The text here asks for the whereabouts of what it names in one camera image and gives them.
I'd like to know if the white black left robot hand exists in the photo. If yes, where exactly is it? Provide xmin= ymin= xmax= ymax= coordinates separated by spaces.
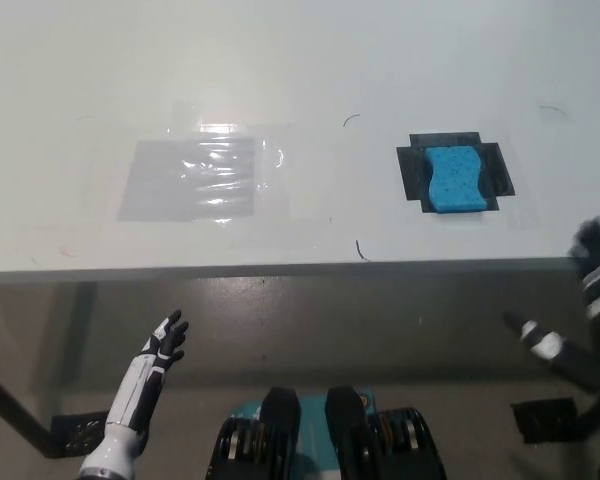
xmin=104 ymin=309 xmax=190 ymax=442

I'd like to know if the blue wavy soft sponge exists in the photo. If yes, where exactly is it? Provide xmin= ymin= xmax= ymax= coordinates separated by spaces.
xmin=423 ymin=145 xmax=487 ymax=214

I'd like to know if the black teal robot body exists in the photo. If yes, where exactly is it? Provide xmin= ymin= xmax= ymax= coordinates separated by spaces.
xmin=204 ymin=385 xmax=449 ymax=480

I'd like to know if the black metal table leg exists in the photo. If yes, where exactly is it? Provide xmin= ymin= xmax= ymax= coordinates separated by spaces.
xmin=0 ymin=363 xmax=64 ymax=459
xmin=574 ymin=387 xmax=600 ymax=442

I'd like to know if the grey rectangular patch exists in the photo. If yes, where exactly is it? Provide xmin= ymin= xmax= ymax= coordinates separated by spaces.
xmin=117 ymin=137 xmax=257 ymax=223

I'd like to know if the black tape patch on table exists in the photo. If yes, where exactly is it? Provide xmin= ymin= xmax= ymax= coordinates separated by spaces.
xmin=395 ymin=131 xmax=517 ymax=215

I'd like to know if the clear plastic film sheet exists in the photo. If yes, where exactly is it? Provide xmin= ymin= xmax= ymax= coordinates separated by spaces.
xmin=167 ymin=99 xmax=342 ymax=225

